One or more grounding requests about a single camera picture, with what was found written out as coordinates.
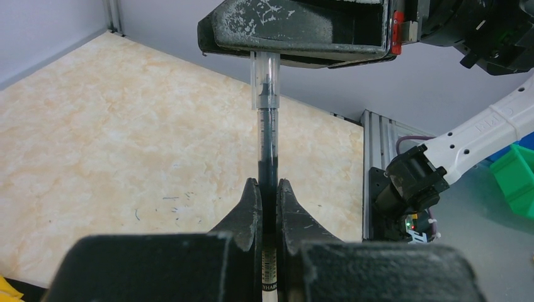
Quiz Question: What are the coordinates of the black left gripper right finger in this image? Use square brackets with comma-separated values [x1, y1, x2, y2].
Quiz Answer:
[277, 179, 485, 301]

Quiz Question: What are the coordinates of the yellow folded shirt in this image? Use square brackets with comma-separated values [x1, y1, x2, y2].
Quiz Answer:
[0, 276, 24, 302]

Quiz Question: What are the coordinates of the clear pen cap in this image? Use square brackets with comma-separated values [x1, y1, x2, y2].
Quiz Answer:
[250, 52, 280, 109]

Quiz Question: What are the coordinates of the green plastic bin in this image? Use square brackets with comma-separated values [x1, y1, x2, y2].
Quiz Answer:
[490, 144, 533, 220]

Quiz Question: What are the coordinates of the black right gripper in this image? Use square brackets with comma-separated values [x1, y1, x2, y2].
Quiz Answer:
[197, 0, 422, 69]

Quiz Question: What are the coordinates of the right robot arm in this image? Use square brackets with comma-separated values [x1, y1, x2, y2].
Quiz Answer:
[197, 1, 533, 219]

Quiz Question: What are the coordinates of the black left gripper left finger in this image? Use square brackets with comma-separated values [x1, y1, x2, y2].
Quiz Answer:
[44, 178, 262, 301]

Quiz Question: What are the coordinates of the thin black pen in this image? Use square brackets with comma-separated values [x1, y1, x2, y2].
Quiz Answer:
[256, 72, 280, 302]

